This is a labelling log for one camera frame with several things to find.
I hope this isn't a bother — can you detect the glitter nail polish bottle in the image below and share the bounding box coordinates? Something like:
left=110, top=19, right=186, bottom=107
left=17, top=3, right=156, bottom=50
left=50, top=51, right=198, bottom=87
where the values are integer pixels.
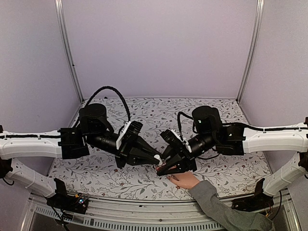
left=155, top=163, right=166, bottom=171

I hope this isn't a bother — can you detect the black looped cable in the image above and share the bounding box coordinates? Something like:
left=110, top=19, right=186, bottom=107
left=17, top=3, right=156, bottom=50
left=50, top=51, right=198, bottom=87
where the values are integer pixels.
left=85, top=86, right=132, bottom=121
left=177, top=111, right=195, bottom=140

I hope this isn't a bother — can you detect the slotted metal front rail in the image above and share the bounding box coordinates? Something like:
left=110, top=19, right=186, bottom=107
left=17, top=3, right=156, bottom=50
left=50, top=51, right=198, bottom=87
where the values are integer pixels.
left=21, top=192, right=301, bottom=231

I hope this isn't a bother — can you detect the right aluminium frame post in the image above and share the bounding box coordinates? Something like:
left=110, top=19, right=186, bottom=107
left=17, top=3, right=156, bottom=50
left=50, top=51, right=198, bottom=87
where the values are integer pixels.
left=236, top=0, right=265, bottom=104

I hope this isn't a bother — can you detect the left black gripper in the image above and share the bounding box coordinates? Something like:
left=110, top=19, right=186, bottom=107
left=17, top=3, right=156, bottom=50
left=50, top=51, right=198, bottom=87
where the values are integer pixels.
left=86, top=130, right=162, bottom=169

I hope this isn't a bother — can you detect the aluminium frame post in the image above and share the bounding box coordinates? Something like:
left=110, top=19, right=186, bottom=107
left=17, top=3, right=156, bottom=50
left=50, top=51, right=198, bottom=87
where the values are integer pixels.
left=54, top=0, right=84, bottom=103
left=236, top=0, right=265, bottom=104

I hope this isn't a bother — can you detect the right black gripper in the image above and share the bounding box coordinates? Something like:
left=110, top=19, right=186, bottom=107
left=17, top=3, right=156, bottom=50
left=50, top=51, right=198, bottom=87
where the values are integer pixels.
left=153, top=133, right=217, bottom=176

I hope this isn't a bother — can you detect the right black looped cable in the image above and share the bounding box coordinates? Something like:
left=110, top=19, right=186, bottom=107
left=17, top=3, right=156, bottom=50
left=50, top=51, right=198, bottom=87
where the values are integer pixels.
left=177, top=111, right=195, bottom=140

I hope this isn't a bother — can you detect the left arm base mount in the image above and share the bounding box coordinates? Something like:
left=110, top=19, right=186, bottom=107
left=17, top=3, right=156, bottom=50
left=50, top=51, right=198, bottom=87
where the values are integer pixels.
left=47, top=178, right=89, bottom=214

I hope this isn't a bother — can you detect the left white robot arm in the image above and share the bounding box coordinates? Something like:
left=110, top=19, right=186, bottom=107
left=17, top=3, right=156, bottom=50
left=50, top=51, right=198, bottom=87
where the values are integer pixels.
left=0, top=103, right=162, bottom=209

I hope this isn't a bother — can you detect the person's bare hand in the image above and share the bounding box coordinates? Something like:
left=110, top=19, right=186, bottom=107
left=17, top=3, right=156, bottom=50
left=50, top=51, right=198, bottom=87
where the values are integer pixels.
left=167, top=172, right=200, bottom=189

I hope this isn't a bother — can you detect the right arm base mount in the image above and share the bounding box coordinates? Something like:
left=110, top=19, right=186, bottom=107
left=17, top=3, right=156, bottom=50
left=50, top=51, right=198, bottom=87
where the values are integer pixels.
left=231, top=178, right=274, bottom=212

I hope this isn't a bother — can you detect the floral patterned table mat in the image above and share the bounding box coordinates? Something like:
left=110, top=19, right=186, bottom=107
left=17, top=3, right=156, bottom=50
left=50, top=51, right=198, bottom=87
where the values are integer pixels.
left=49, top=98, right=271, bottom=201

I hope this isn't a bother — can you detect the left aluminium frame post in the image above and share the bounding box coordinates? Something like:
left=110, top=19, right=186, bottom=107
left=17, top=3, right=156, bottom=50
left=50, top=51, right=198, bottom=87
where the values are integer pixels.
left=54, top=0, right=84, bottom=103

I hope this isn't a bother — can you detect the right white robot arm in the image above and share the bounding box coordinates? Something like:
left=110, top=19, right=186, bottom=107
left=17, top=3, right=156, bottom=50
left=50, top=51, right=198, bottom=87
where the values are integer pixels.
left=157, top=106, right=308, bottom=210

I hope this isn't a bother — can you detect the grey sleeved forearm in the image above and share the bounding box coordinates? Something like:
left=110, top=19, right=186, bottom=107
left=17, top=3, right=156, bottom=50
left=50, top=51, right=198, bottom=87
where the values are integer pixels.
left=189, top=180, right=275, bottom=231

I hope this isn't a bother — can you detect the white nail polish cap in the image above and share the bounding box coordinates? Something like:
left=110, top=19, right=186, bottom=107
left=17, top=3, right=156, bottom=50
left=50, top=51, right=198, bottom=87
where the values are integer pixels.
left=154, top=154, right=163, bottom=166

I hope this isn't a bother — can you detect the left black looped cable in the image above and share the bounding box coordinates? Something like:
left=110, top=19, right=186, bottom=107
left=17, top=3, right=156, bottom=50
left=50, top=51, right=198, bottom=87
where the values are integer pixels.
left=85, top=86, right=132, bottom=121

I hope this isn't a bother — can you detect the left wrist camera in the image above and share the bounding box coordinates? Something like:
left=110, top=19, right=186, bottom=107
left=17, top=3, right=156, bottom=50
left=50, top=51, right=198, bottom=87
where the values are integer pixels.
left=116, top=121, right=143, bottom=150

